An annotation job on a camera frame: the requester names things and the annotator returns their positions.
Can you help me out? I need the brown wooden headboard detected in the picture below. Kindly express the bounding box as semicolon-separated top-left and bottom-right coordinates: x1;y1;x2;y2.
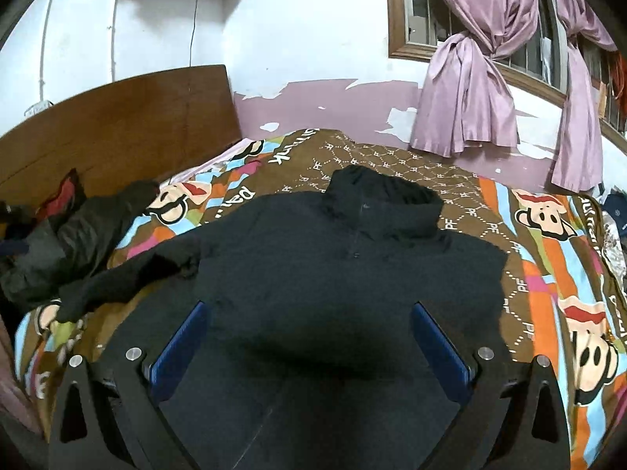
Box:
1;65;242;206

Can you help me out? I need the right pink tied curtain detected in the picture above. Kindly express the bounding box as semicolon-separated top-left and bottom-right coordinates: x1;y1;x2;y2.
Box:
551;0;616;192

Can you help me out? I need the navy blue cap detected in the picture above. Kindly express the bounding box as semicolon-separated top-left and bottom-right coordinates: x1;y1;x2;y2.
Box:
603;192;627;238

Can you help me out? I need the cartoon monkey bed quilt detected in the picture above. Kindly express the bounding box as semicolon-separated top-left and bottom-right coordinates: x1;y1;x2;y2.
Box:
14;127;627;470

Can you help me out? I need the wooden framed barred window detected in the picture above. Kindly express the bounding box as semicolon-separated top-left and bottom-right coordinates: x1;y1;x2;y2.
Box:
410;0;616;157

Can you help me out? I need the black fleece jacket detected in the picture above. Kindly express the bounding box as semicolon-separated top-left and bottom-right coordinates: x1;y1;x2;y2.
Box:
58;166;507;469

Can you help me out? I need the pink tied curtain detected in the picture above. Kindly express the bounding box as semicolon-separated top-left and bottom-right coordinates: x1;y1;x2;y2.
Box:
411;0;539;158
551;0;616;192

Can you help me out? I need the red pillow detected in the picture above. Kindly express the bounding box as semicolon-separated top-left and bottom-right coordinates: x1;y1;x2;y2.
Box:
36;168;86;223

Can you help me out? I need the white wall cable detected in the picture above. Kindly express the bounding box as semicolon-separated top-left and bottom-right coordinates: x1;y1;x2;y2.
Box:
23;0;63;116

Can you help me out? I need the black clothes pile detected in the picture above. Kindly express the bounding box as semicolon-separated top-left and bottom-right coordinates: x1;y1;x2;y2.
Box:
1;181;158;308

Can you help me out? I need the left pink tied curtain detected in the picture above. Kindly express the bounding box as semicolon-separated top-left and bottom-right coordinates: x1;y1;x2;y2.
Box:
411;0;539;158

